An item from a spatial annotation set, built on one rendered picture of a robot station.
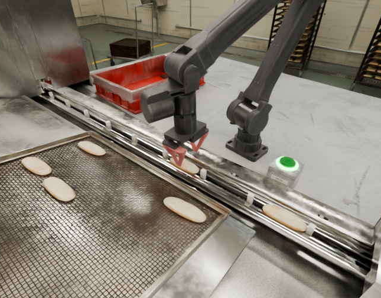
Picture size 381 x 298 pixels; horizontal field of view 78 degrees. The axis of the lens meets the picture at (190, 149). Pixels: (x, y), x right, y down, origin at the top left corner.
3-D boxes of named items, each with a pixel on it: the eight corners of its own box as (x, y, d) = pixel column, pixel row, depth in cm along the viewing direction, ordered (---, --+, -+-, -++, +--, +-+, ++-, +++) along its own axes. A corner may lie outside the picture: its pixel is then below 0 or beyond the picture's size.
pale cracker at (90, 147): (109, 152, 66) (108, 149, 65) (97, 158, 63) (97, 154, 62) (85, 141, 70) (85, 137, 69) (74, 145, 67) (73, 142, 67)
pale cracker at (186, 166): (202, 169, 67) (202, 166, 66) (194, 176, 64) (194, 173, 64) (175, 155, 72) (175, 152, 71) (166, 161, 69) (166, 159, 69)
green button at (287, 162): (296, 164, 62) (298, 159, 61) (291, 172, 59) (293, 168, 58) (282, 158, 64) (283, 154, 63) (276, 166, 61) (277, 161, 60)
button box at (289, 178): (296, 192, 68) (308, 162, 62) (286, 209, 63) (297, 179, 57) (269, 180, 72) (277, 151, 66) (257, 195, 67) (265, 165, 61)
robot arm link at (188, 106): (200, 87, 53) (187, 79, 57) (173, 95, 50) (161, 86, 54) (200, 114, 57) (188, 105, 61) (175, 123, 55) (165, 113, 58)
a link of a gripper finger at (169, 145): (163, 165, 65) (160, 136, 59) (181, 151, 69) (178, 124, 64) (183, 175, 62) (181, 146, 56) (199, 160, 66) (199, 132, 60)
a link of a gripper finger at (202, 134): (175, 155, 68) (172, 128, 62) (191, 143, 72) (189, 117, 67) (194, 165, 65) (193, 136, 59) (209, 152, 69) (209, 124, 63)
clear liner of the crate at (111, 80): (208, 83, 125) (209, 64, 120) (134, 116, 96) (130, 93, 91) (165, 70, 144) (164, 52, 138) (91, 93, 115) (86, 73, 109)
